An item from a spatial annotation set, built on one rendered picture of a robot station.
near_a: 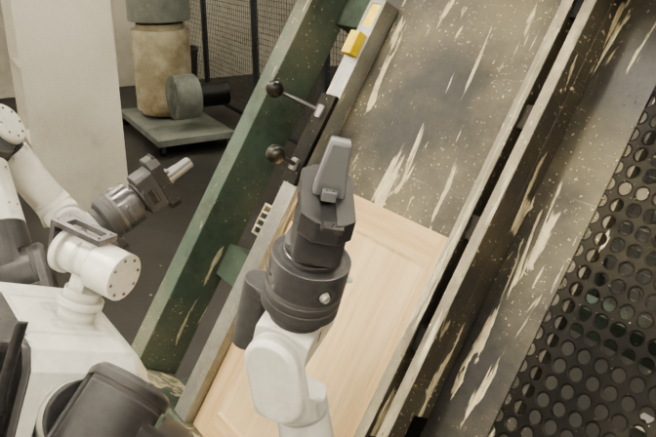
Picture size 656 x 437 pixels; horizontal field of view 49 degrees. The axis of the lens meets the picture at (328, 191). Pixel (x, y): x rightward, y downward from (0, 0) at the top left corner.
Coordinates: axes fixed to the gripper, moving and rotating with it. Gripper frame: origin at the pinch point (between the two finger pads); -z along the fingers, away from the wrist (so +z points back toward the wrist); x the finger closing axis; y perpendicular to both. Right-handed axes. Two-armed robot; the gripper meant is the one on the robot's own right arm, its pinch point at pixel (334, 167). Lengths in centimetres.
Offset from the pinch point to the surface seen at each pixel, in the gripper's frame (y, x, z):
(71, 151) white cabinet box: -118, 357, 209
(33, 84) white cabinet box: -143, 357, 167
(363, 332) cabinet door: 17, 31, 46
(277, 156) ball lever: -3, 57, 30
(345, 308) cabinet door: 14, 37, 46
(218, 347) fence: -7, 47, 70
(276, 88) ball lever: -5, 71, 22
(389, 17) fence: 15, 81, 6
